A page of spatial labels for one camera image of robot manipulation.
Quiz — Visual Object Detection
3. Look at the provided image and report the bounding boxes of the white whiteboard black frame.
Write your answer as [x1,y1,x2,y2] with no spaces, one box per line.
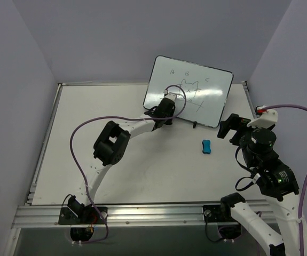
[143,55,234,128]

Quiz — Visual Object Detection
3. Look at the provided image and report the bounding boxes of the blue bone-shaped eraser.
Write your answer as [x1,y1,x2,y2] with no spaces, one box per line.
[202,139,211,154]

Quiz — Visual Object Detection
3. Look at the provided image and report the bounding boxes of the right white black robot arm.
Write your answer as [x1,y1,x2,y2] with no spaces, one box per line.
[217,113,307,255]

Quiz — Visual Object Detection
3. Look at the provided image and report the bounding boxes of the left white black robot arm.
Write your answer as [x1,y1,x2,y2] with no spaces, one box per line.
[67,93,177,223]

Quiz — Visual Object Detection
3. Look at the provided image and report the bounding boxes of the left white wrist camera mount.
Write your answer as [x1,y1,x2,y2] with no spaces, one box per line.
[163,89,179,102]

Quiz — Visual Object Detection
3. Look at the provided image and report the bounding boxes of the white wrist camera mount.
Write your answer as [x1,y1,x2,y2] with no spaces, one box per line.
[247,106,278,129]
[163,89,179,102]

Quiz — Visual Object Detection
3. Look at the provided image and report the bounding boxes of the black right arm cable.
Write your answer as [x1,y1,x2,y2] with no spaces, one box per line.
[233,146,261,191]

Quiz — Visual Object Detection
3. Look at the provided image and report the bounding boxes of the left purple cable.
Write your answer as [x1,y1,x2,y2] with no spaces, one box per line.
[69,84,187,243]

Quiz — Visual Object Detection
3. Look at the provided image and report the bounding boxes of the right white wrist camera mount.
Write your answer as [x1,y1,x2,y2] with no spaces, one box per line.
[247,106,278,129]

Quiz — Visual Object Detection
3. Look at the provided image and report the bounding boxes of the aluminium right side rail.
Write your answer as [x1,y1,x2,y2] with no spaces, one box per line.
[242,81,255,117]

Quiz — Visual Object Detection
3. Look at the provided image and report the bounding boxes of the aluminium rail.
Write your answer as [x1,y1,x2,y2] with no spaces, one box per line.
[11,204,282,229]
[59,81,148,86]
[25,83,63,206]
[242,81,255,117]

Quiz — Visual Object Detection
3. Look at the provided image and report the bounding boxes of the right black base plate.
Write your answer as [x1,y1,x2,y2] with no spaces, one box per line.
[202,204,231,223]

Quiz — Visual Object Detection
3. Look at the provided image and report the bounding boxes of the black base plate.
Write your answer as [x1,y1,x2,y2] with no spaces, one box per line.
[202,204,231,223]
[58,205,104,225]

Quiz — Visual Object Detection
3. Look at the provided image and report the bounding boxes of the aluminium back rail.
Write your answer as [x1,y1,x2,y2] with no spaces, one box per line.
[59,81,148,86]

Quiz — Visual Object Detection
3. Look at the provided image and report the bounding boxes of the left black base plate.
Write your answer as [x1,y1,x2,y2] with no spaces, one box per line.
[58,205,104,225]

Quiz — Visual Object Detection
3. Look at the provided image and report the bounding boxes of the aluminium left side rail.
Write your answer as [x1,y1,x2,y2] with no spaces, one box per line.
[25,83,63,206]

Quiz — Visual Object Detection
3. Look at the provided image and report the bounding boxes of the aluminium front rail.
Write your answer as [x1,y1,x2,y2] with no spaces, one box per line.
[11,204,282,229]

